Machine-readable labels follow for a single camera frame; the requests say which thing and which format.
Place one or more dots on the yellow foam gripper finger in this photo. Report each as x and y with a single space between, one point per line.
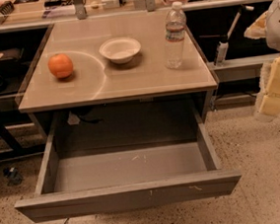
267 105

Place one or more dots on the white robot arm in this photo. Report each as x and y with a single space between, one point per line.
267 26

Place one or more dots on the white bowl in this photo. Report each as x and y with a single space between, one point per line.
120 50

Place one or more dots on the grey drawer cabinet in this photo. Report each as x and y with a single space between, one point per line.
96 80

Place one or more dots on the clear plastic water bottle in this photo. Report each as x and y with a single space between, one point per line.
175 32

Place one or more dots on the orange fruit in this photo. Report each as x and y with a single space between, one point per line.
60 65

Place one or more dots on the grey top drawer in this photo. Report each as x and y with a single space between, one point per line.
127 158

